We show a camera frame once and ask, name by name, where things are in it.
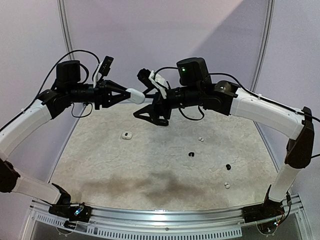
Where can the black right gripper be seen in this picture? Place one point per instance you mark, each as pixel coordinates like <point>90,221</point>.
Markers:
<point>164,104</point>

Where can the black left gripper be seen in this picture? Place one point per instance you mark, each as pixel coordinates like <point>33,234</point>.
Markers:
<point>103,93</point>

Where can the white oval earbud charging case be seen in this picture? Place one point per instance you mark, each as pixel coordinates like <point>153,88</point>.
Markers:
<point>135,96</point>

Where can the white stem earbud charging case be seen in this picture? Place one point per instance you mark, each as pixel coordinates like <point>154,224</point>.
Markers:
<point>126,135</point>

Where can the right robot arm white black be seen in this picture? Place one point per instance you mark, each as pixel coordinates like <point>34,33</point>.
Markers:
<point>231,98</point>

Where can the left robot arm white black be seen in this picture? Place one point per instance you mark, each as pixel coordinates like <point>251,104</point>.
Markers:
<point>67,89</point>

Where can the white round earbud near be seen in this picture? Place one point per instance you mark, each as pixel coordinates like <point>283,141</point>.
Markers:
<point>227,185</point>

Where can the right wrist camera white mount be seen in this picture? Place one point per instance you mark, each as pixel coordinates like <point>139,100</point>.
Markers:
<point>153,81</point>

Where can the left aluminium wall post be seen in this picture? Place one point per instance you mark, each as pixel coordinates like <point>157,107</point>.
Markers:
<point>61,5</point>

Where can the aluminium wall post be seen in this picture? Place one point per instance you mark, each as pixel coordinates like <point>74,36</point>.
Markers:
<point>61,5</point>
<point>264,43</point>

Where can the right aluminium wall post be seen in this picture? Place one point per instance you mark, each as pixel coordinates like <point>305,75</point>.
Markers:
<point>264,43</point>

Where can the aluminium front rail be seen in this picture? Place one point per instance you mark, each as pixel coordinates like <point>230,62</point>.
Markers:
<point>124,224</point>

